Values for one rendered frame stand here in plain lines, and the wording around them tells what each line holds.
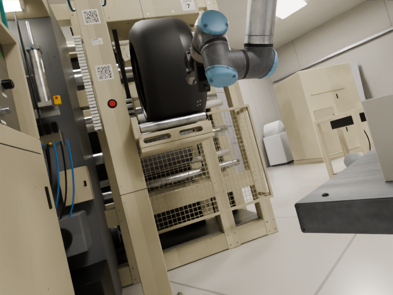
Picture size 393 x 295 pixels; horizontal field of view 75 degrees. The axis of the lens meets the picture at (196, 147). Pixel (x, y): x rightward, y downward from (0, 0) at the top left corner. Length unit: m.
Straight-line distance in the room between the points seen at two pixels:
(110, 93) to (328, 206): 1.16
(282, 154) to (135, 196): 6.35
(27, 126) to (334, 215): 0.96
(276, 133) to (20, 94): 6.80
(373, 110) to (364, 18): 8.47
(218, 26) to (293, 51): 8.52
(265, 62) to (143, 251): 0.98
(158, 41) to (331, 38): 7.96
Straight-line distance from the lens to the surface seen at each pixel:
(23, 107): 1.09
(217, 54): 0.79
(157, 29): 1.30
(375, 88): 8.53
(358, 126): 3.06
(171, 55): 1.22
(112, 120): 1.32
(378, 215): 0.34
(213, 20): 0.84
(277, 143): 7.41
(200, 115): 1.29
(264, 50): 0.85
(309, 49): 9.13
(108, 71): 1.39
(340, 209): 0.35
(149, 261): 1.35
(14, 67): 1.14
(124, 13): 1.85
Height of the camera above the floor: 0.69
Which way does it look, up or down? 3 degrees up
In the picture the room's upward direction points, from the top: 14 degrees counter-clockwise
